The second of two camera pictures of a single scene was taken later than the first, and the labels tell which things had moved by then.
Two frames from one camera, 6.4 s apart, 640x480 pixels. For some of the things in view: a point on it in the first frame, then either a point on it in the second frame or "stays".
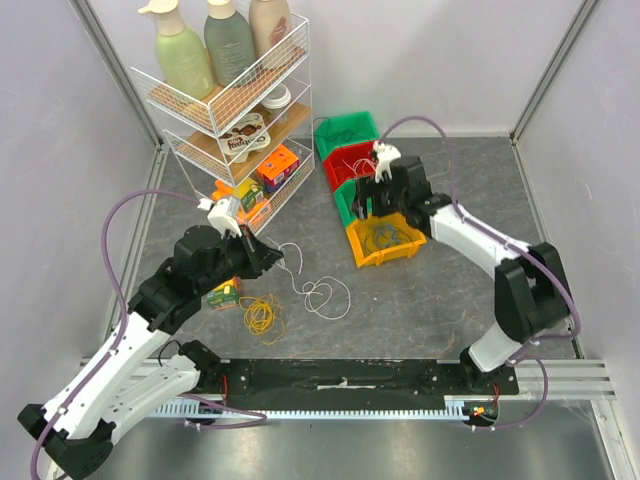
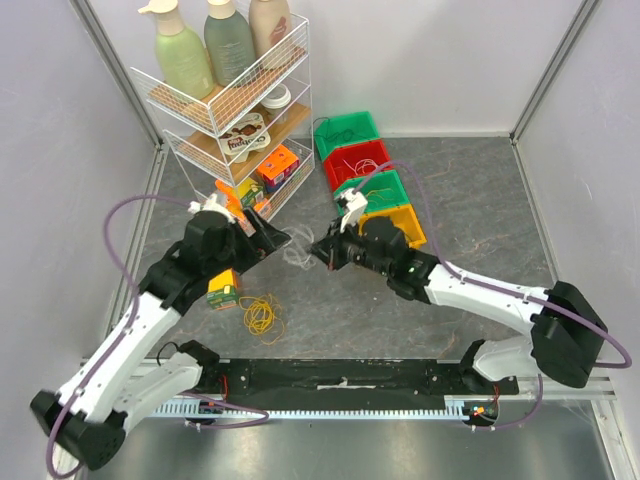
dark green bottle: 230,43 stays
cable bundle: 261,318 stays
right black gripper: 373,201 -> 338,250
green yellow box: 247,195 stays
